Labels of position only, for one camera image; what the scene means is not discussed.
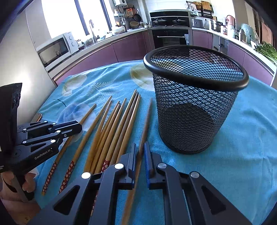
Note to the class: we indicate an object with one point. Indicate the pink kettle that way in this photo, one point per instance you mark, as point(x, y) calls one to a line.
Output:
point(230, 21)

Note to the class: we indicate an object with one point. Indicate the mint green appliance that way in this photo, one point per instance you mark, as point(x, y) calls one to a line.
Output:
point(250, 33)

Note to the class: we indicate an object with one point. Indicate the kitchen sink faucet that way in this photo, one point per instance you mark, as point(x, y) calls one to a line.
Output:
point(92, 31)

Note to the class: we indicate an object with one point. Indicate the wooden chopstick floral end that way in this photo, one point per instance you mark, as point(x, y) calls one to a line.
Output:
point(101, 116)
point(60, 154)

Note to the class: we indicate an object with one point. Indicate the black built-in oven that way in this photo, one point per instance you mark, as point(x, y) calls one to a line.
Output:
point(171, 37)

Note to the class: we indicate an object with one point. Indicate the green leafy vegetables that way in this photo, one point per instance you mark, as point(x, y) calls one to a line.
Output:
point(267, 50)

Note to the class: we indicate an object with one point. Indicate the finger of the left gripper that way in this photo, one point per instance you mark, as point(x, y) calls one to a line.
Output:
point(27, 145)
point(42, 128)

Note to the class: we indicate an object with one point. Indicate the purple kitchen cabinets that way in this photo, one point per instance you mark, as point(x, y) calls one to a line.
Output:
point(135, 44)

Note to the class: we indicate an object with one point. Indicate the blue floral tablecloth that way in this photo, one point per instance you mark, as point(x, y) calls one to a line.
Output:
point(240, 162)

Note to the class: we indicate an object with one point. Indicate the wooden chopstick red end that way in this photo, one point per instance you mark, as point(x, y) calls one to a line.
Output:
point(105, 164)

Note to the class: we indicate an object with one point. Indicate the black mesh utensil holder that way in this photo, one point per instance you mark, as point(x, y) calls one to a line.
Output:
point(195, 89)

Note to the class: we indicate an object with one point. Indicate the left hand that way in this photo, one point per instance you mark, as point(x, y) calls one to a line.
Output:
point(28, 186)

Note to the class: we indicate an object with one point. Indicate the steel cooking pot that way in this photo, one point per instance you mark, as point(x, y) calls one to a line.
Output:
point(215, 25)

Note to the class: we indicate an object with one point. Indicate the black stove hood unit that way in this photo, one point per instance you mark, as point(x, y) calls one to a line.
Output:
point(171, 17)

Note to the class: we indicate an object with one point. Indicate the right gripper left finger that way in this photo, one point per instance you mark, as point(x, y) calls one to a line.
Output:
point(91, 198)

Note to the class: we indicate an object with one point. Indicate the white microwave oven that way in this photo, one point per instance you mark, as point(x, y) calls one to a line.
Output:
point(57, 49)

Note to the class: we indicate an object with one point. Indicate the black wall dish rack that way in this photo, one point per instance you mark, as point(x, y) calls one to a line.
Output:
point(200, 8)

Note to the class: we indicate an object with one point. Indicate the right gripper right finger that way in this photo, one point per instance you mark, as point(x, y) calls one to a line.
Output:
point(188, 198)

